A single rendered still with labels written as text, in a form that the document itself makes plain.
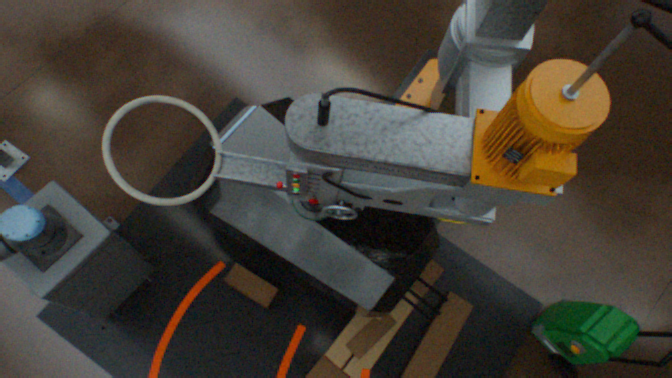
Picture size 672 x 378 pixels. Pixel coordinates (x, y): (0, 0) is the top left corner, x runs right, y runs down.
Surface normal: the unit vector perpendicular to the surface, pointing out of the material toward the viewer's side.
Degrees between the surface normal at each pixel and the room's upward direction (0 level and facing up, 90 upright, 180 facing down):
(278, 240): 45
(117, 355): 0
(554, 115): 0
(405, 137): 0
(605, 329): 34
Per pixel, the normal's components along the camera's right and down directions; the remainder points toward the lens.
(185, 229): 0.07, -0.33
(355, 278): -0.37, 0.29
